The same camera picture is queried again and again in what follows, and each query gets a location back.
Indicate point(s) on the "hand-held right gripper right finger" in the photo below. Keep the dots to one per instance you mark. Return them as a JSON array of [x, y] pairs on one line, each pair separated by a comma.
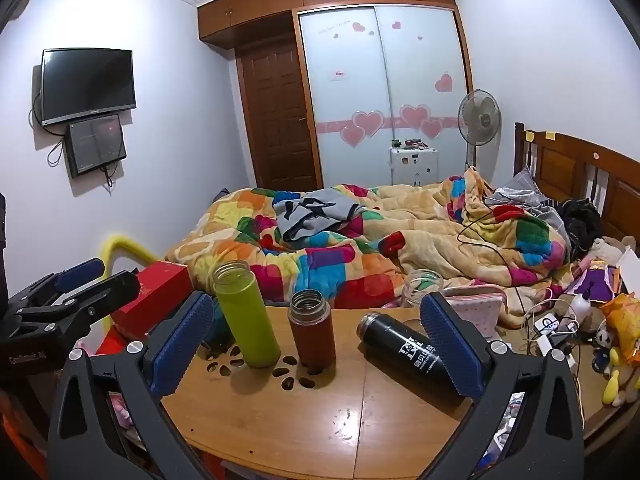
[[450, 347]]

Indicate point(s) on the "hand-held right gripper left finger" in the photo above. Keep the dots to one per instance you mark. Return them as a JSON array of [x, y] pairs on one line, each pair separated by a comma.
[[177, 347]]

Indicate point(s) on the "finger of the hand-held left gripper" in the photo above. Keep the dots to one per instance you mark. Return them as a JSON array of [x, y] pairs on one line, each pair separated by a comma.
[[107, 292], [77, 272]]

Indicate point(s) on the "black printed cup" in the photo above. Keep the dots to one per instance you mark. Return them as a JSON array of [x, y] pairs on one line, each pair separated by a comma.
[[400, 352]]

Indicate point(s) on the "green cup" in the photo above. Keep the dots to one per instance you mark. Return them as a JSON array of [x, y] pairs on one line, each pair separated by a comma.
[[245, 320]]

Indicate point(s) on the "brown cup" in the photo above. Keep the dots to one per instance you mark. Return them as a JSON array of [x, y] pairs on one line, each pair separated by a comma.
[[312, 340]]

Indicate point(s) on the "red box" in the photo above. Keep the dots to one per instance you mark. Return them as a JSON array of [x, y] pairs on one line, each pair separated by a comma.
[[155, 290]]

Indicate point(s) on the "yellow fuzzy bar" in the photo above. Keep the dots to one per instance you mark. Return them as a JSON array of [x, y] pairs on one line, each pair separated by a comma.
[[127, 247]]

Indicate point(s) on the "clear glass jar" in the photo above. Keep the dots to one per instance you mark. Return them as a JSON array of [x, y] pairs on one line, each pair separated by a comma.
[[415, 290]]

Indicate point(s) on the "white power strip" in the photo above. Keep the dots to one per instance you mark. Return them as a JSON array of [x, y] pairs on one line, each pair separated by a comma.
[[550, 325]]

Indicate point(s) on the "white plastic bottle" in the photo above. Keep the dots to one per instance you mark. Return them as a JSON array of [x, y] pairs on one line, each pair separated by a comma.
[[579, 307]]

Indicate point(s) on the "colourful patchwork blanket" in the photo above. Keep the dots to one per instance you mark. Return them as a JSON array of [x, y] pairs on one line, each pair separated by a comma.
[[325, 265]]

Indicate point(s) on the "small panda toy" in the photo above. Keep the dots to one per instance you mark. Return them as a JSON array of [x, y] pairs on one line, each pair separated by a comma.
[[602, 338]]

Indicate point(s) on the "purple cloth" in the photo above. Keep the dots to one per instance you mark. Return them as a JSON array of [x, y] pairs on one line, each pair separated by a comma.
[[595, 282]]

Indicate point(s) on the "yellow plush toy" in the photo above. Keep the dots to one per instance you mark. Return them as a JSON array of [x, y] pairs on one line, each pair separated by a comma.
[[622, 375]]

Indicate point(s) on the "orange snack bag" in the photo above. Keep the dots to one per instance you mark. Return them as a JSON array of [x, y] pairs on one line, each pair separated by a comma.
[[622, 320]]

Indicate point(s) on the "grey striped pillow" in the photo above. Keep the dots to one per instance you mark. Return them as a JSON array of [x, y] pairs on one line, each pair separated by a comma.
[[520, 185]]

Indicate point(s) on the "black clothing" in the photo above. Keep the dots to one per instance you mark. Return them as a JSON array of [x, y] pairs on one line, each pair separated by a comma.
[[580, 220]]

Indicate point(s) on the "small white cabinet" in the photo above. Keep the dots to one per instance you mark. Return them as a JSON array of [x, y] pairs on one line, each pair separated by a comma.
[[415, 165]]

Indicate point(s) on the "beige plush toy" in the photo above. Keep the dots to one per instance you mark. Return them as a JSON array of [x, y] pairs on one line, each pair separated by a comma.
[[612, 247]]

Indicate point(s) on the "grey and black garment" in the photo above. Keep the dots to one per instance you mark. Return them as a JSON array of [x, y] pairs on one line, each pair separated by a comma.
[[310, 210]]

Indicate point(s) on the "wooden bed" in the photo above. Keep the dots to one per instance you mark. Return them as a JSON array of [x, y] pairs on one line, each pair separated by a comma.
[[565, 160]]

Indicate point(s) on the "standing fan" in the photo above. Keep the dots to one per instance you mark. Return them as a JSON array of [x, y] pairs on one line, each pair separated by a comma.
[[480, 115]]

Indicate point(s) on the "brown wooden door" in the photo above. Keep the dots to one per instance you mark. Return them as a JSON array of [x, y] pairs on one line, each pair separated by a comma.
[[277, 120]]

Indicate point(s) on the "wooden wardrobe with heart stickers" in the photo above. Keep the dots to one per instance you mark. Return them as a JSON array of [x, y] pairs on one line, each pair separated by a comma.
[[350, 60]]

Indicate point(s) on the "small black wall monitor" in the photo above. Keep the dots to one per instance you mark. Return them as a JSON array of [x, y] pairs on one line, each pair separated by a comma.
[[95, 142]]

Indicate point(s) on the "black wall television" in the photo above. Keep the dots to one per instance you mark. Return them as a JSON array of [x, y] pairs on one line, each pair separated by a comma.
[[87, 85]]

